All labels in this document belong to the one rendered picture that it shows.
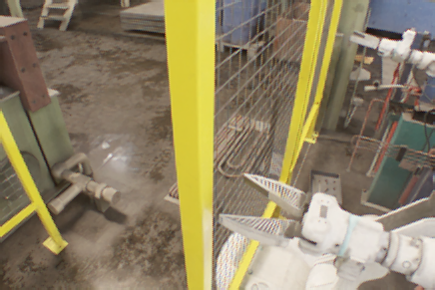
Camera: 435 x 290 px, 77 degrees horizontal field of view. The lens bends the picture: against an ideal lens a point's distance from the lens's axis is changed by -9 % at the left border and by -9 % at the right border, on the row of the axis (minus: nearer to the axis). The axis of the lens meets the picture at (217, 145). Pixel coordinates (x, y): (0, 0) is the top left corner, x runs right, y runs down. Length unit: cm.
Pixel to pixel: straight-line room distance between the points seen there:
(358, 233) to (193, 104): 31
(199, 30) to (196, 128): 14
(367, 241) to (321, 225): 7
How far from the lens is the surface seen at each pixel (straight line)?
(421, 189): 179
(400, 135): 224
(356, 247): 49
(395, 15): 739
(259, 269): 166
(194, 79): 41
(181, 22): 39
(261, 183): 55
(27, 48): 214
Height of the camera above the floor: 172
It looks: 37 degrees down
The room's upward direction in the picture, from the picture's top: 1 degrees clockwise
